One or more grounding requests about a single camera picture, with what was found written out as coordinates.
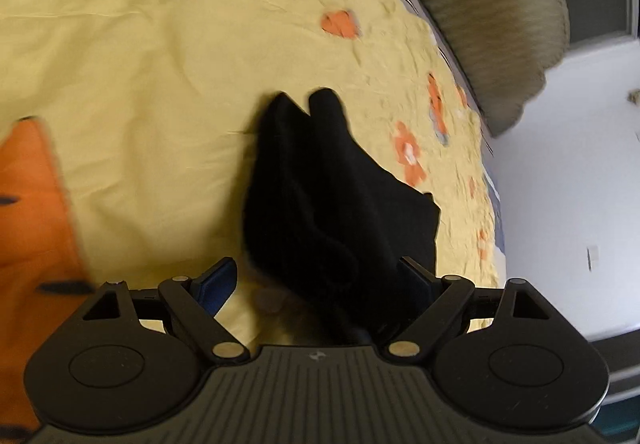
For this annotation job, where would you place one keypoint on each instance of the white wall socket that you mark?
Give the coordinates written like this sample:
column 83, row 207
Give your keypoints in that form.
column 592, row 258

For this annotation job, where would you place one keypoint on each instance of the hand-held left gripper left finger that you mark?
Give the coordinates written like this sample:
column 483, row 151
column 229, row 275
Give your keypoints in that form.
column 217, row 285

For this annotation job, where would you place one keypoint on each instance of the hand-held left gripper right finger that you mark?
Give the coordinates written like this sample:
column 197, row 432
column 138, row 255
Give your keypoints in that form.
column 419, row 285

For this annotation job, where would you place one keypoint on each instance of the yellow carrot print blanket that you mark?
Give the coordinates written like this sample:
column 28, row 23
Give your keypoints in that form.
column 150, row 48

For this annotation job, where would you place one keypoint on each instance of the black pants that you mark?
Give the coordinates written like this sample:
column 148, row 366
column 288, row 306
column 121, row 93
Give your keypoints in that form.
column 310, row 204

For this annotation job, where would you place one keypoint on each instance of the small wall fixture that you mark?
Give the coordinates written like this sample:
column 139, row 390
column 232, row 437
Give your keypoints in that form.
column 635, row 97

